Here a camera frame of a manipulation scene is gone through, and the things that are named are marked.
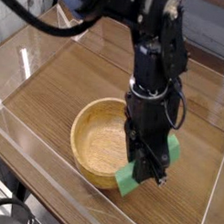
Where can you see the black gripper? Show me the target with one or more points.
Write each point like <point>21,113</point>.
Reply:
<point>149,120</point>

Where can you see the green rectangular block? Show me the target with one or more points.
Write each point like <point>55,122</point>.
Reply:
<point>124,176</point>

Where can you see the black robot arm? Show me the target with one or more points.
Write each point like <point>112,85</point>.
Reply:
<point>155,91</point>

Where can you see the light wooden bowl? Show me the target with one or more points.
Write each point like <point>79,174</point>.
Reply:
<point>97,141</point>

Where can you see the clear acrylic corner bracket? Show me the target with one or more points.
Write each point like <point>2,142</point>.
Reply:
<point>63,23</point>

